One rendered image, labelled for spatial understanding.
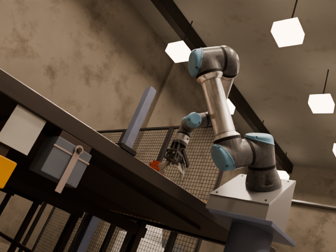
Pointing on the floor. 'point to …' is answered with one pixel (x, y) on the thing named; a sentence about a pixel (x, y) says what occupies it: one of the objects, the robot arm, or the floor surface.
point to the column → (250, 233)
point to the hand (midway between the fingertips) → (169, 178)
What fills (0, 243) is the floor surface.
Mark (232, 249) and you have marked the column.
